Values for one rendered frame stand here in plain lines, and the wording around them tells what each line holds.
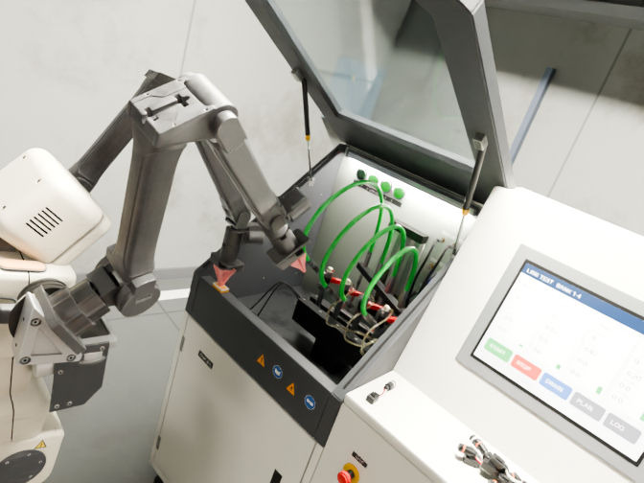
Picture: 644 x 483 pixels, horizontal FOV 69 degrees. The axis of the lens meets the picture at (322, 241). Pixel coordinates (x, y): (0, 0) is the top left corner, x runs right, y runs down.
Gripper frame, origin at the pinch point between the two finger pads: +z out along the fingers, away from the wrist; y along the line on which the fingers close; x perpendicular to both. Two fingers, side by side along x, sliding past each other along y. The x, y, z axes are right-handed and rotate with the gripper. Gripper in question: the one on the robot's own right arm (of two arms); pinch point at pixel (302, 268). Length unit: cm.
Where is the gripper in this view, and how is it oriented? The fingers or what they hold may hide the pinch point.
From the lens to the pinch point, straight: 121.6
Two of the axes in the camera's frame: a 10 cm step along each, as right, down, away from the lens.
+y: 7.8, -6.1, 1.6
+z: 3.8, 6.6, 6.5
